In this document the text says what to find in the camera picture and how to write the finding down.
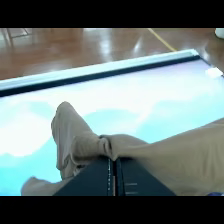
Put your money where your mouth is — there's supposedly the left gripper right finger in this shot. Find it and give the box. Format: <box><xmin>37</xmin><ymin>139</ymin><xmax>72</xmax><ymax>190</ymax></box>
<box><xmin>115</xmin><ymin>156</ymin><xmax>177</xmax><ymax>197</ymax></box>

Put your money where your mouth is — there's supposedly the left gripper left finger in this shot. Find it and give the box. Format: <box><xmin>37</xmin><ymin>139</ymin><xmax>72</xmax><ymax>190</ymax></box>
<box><xmin>53</xmin><ymin>156</ymin><xmax>115</xmax><ymax>197</ymax></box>

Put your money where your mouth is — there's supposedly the brown T-shirt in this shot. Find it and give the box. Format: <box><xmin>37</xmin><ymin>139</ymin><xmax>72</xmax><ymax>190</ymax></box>
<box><xmin>20</xmin><ymin>100</ymin><xmax>224</xmax><ymax>197</ymax></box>

